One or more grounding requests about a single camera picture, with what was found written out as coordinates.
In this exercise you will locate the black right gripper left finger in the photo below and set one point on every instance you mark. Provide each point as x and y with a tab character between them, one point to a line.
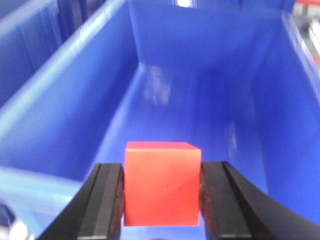
96	210

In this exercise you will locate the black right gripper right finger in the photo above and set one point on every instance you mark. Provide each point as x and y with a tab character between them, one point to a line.
233	208

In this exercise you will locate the red cube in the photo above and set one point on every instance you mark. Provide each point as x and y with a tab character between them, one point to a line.
162	184

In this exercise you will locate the blue bin under gripper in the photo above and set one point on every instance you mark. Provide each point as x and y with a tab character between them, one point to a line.
236	81

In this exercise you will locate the neighbouring blue bin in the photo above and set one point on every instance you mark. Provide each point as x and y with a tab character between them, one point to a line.
30	33

